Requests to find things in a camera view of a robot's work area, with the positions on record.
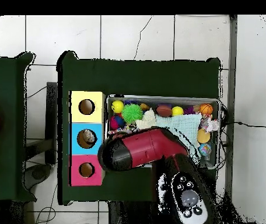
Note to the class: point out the brown toy football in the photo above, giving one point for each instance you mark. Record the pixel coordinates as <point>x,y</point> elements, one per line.
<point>164,110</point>

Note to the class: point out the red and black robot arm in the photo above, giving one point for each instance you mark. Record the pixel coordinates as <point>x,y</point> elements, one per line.
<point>147,147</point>

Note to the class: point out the yellow smiley foam ball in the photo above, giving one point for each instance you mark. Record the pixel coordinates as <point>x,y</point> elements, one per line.
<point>117,106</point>

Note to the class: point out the grey metal rail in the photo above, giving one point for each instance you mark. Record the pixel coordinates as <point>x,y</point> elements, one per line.
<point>231,93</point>

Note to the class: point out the black upright panel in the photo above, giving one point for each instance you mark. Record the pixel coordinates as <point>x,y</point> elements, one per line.
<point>51,121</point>

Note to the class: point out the dark green table cloth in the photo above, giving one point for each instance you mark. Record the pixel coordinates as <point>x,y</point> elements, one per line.
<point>135,77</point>
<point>4,81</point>

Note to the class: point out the cream waffle cloth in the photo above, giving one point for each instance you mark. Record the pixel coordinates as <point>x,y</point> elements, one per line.
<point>148,119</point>

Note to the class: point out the green spiky rubber ball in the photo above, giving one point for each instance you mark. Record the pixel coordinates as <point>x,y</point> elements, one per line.
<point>131,113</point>

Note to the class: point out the mint green waffle cloth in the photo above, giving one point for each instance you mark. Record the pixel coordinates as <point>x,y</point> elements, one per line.
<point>186,126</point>

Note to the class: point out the purple spiky rubber ball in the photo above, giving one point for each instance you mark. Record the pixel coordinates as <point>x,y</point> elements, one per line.
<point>189,110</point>

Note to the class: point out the peach foam ball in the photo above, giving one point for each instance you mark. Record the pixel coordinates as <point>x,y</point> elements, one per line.
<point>203,136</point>

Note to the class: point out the globe print foam ball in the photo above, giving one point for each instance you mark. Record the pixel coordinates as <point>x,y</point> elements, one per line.
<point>204,149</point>

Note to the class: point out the yellow tennis ball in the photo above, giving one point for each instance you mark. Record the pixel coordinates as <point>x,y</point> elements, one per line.
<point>177,111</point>

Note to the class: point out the wooden box with three holes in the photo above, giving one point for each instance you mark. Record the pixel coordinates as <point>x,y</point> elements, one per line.
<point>88,116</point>

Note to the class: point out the orange toy basketball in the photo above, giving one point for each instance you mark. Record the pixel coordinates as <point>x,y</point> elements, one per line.
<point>205,109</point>

